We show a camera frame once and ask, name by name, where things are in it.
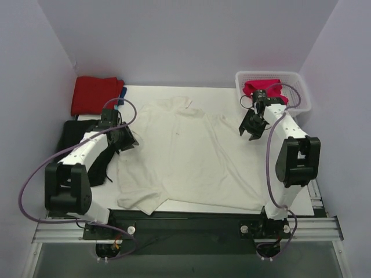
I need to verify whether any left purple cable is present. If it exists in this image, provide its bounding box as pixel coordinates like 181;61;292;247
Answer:
17;97;139;260

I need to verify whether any pink crumpled t shirt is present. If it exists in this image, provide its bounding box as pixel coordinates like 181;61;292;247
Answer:
242;79;289;105

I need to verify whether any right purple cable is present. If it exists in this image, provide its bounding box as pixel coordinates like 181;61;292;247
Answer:
256;83;302;260

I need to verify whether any aluminium mounting rail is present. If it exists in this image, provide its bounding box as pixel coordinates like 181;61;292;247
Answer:
32;217;344;243

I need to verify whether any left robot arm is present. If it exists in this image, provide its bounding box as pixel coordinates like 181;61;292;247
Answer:
44;108;139;239

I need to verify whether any folded red t shirt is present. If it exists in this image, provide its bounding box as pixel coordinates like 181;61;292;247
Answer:
70;76;125;116

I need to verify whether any black t shirt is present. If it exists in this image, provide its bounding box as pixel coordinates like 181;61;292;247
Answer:
53;119;115;187

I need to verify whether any white plastic basket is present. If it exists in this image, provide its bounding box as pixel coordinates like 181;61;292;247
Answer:
235;70;312;118

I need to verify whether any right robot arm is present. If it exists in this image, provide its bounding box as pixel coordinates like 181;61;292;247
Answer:
239;90;321;236

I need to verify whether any cream white t shirt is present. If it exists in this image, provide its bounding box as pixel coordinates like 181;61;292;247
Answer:
117;97;267;214

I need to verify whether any folded blue t shirt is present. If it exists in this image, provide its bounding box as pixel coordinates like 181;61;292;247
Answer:
114;87;127;109

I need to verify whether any purple cable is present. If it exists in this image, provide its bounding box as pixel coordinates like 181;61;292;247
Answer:
256;83;302;260
17;97;139;260

